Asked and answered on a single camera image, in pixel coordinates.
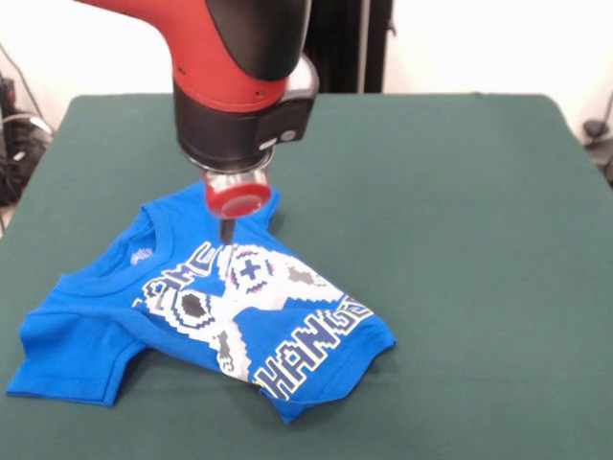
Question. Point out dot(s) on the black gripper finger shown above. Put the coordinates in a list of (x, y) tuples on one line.
[(226, 230)]

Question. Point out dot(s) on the dark green table cloth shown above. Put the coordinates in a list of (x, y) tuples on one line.
[(455, 287)]

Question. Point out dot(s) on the black chair base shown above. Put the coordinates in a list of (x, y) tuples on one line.
[(596, 128)]

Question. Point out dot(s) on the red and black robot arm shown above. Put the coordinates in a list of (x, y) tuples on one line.
[(230, 72)]

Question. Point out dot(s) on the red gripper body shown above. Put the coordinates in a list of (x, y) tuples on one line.
[(239, 201)]

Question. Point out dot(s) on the blue printed t-shirt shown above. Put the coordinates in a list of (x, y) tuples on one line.
[(96, 335)]

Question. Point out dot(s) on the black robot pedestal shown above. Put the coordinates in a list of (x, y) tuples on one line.
[(354, 48)]

